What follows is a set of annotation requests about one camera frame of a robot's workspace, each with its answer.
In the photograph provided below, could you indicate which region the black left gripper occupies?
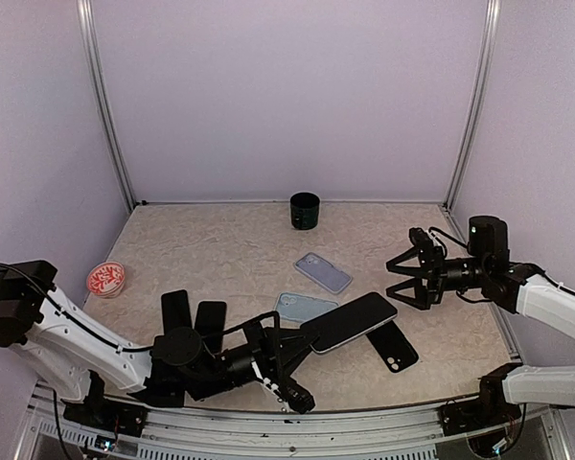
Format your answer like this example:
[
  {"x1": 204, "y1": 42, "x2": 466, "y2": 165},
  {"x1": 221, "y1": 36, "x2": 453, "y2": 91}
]
[{"x1": 187, "y1": 322, "x2": 322, "y2": 403}]

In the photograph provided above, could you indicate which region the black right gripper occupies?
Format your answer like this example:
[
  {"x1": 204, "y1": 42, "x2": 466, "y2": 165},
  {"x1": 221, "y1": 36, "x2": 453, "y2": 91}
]
[{"x1": 387, "y1": 240, "x2": 490, "y2": 310}]

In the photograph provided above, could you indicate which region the light blue phone case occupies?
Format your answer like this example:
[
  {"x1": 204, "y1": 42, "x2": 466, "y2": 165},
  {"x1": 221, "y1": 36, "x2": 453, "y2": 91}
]
[{"x1": 275, "y1": 292, "x2": 339, "y2": 324}]

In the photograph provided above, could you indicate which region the black phone white back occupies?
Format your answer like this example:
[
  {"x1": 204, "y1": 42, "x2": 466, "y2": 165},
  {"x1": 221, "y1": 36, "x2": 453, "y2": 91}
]
[{"x1": 300, "y1": 291, "x2": 398, "y2": 355}]

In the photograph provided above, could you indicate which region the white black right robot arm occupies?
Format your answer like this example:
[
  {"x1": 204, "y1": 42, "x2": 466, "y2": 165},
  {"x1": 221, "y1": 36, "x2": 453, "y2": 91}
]
[{"x1": 386, "y1": 216, "x2": 575, "y2": 426}]

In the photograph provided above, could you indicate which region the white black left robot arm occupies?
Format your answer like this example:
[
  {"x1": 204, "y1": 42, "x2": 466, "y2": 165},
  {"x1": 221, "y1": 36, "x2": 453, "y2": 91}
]
[{"x1": 0, "y1": 260, "x2": 317, "y2": 426}]

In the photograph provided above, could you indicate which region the black phone case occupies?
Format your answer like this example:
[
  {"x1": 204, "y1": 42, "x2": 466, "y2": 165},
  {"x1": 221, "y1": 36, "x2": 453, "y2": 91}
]
[{"x1": 366, "y1": 321, "x2": 419, "y2": 374}]

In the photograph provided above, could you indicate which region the lavender phone case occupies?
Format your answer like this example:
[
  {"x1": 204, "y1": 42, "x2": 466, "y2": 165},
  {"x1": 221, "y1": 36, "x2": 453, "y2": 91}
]
[{"x1": 294, "y1": 252, "x2": 353, "y2": 294}]

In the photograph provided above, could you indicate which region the black phone dark edge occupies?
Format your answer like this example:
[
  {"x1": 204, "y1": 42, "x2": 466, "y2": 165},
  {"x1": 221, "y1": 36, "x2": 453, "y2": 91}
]
[{"x1": 195, "y1": 301, "x2": 227, "y2": 355}]

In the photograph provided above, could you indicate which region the black phone green edge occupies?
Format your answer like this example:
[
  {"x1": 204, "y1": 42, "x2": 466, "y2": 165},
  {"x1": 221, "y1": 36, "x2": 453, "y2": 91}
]
[{"x1": 161, "y1": 289, "x2": 193, "y2": 334}]

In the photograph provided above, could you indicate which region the dark green cup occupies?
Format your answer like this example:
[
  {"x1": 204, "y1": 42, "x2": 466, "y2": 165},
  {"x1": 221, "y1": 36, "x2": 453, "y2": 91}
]
[{"x1": 289, "y1": 192, "x2": 320, "y2": 231}]

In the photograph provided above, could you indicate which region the red white patterned bowl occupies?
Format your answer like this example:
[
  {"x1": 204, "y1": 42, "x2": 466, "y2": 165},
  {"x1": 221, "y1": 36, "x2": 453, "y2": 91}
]
[{"x1": 86, "y1": 262, "x2": 126, "y2": 298}]

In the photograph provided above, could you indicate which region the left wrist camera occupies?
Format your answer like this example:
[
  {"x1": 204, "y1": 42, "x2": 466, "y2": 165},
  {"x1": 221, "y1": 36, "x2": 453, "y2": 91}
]
[{"x1": 277, "y1": 381, "x2": 315, "y2": 414}]

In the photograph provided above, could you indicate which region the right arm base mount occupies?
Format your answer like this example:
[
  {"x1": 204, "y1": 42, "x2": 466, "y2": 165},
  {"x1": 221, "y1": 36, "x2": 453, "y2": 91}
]
[{"x1": 438, "y1": 399, "x2": 522, "y2": 437}]

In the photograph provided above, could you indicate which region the front aluminium rail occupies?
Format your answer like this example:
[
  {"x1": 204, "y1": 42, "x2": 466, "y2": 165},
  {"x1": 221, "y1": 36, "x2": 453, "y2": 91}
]
[{"x1": 13, "y1": 383, "x2": 575, "y2": 459}]

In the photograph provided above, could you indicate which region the right aluminium frame post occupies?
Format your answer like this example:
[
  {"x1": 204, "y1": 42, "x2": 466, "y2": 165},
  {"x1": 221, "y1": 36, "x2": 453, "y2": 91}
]
[{"x1": 444, "y1": 0, "x2": 501, "y2": 212}]

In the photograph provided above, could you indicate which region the aluminium frame post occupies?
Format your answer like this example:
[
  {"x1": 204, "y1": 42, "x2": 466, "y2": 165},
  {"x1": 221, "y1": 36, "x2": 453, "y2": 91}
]
[
  {"x1": 77, "y1": 0, "x2": 137, "y2": 213},
  {"x1": 444, "y1": 0, "x2": 501, "y2": 212}
]

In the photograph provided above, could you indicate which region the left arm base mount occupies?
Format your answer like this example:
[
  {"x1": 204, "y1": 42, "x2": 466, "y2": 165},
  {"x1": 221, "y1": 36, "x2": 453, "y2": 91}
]
[{"x1": 63, "y1": 397, "x2": 149, "y2": 437}]

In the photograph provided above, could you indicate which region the left aluminium frame post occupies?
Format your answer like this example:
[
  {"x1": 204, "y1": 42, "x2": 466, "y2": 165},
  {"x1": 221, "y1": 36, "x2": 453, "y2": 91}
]
[{"x1": 77, "y1": 0, "x2": 137, "y2": 213}]

